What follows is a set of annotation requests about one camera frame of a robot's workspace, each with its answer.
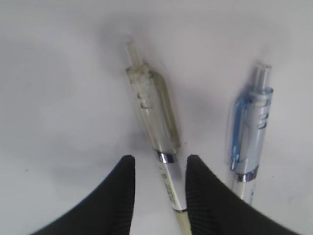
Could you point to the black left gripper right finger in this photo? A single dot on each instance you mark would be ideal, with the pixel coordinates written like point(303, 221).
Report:
point(213, 209)

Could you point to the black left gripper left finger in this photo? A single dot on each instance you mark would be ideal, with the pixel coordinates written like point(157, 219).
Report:
point(108, 210)

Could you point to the blue barrel pen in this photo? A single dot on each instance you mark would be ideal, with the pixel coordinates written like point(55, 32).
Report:
point(250, 120)

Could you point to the green barrel pen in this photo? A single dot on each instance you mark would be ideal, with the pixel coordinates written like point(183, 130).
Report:
point(153, 100)

